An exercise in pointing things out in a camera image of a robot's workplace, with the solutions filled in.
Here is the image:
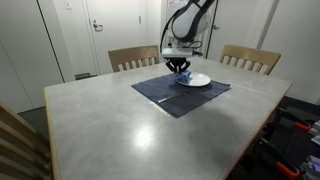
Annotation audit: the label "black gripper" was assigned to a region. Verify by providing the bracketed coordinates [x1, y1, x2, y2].
[165, 57, 192, 74]

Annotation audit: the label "blue towel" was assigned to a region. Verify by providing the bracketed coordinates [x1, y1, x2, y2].
[174, 69, 193, 85]

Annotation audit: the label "white round plate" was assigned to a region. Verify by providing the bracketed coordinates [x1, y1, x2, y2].
[178, 71, 212, 88]

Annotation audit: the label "silver fork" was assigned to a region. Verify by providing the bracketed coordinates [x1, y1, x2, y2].
[157, 87, 197, 104]

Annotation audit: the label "dark blue cloth placemat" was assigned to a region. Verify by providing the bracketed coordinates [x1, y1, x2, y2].
[131, 69, 232, 119]

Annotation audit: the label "light wooden slat-back chair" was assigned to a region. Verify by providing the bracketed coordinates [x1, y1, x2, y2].
[107, 44, 161, 73]
[218, 44, 282, 76]
[0, 100, 54, 180]

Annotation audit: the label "white door with knob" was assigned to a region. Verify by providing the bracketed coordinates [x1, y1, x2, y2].
[208, 0, 259, 63]

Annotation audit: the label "dark baseboard vent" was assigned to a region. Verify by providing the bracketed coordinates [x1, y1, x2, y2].
[74, 72, 98, 81]

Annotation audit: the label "white closet door panel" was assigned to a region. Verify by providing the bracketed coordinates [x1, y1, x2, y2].
[0, 0, 64, 113]

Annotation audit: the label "stacked aluminium extrusion blocks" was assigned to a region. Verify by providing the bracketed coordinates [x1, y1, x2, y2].
[299, 154, 320, 180]

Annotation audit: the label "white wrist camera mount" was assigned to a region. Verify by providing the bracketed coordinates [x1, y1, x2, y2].
[161, 47, 195, 60]

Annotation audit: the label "white door with lever handle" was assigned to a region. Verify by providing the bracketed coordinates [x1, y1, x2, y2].
[83, 0, 143, 76]

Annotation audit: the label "silver lever door handle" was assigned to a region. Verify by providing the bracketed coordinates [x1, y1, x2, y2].
[92, 19, 104, 33]

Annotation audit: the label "black clamp orange handle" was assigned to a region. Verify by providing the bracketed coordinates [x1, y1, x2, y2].
[258, 136, 302, 179]
[278, 108, 313, 132]

